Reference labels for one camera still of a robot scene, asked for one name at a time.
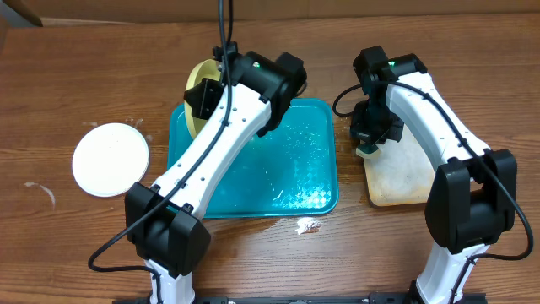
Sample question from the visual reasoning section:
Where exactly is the green and yellow sponge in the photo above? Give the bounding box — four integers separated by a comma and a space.
355, 144, 381, 159

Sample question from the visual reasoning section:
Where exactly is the white plate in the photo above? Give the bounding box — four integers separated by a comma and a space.
72, 122, 149, 198

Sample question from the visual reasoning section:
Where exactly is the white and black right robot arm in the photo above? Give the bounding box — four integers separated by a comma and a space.
351, 46, 517, 303

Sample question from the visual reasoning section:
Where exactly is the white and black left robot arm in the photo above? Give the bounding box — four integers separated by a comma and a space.
125, 52, 307, 303

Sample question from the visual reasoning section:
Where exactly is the teal plastic serving tray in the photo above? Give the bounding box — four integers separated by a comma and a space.
166, 98, 340, 220

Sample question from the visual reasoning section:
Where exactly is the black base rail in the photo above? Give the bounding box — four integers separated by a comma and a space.
111, 292, 488, 304

